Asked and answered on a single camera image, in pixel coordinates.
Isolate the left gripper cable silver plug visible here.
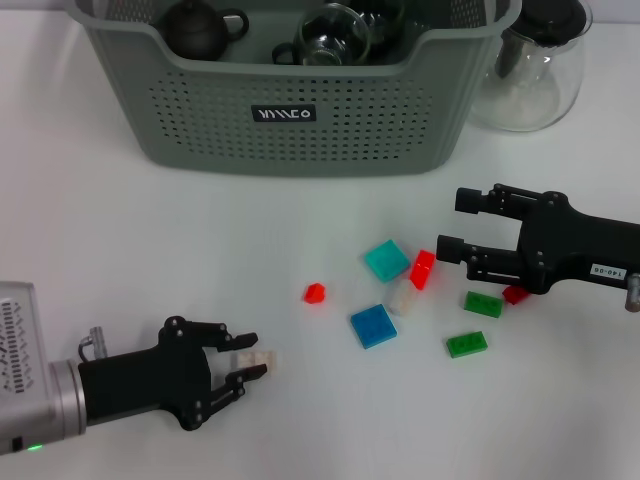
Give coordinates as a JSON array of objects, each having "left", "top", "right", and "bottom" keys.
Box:
[{"left": 77, "top": 325, "right": 110, "bottom": 362}]

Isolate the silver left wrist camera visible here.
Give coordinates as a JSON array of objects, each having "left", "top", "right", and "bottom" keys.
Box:
[{"left": 0, "top": 281, "right": 54, "bottom": 409}]

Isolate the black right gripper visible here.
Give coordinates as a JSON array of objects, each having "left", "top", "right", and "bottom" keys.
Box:
[{"left": 435, "top": 182, "right": 640, "bottom": 296}]

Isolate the teal square toy brick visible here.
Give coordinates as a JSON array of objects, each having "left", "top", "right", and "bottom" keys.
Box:
[{"left": 363, "top": 238, "right": 412, "bottom": 285}]

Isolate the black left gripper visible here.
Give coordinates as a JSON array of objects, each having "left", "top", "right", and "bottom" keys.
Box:
[{"left": 77, "top": 315, "right": 269, "bottom": 433}]

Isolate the translucent white toy brick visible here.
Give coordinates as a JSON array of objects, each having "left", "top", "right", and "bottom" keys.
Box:
[
  {"left": 384, "top": 278, "right": 420, "bottom": 317},
  {"left": 232, "top": 348, "right": 278, "bottom": 375}
]

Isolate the right gripper cable silver plug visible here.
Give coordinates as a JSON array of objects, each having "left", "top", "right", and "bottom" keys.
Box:
[{"left": 623, "top": 272, "right": 640, "bottom": 313}]

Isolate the blue square toy brick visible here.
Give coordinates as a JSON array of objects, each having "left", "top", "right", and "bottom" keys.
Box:
[{"left": 349, "top": 303, "right": 400, "bottom": 350}]

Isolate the grey-green perforated storage bin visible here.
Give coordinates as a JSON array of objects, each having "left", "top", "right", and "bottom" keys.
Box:
[{"left": 74, "top": 0, "right": 524, "bottom": 179}]

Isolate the glass carafe black lid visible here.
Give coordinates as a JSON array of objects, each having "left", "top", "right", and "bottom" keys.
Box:
[{"left": 464, "top": 0, "right": 594, "bottom": 134}]

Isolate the glass teacup black sleeve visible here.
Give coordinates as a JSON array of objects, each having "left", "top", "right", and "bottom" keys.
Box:
[
  {"left": 272, "top": 2, "right": 374, "bottom": 66},
  {"left": 359, "top": 0, "right": 406, "bottom": 51}
]

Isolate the black clay teapot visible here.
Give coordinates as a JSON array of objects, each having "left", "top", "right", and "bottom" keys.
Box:
[{"left": 159, "top": 0, "right": 250, "bottom": 61}]

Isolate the gripper cable silver plug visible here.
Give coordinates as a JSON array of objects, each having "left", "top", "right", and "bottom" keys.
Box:
[
  {"left": 77, "top": 325, "right": 110, "bottom": 362},
  {"left": 623, "top": 272, "right": 640, "bottom": 313}
]

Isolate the green toy brick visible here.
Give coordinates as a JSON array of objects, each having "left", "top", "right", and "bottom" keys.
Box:
[
  {"left": 462, "top": 290, "right": 505, "bottom": 319},
  {"left": 446, "top": 329, "right": 489, "bottom": 360}
]

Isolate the orange-red long toy brick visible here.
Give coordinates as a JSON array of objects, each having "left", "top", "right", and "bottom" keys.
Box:
[{"left": 409, "top": 248, "right": 437, "bottom": 291}]

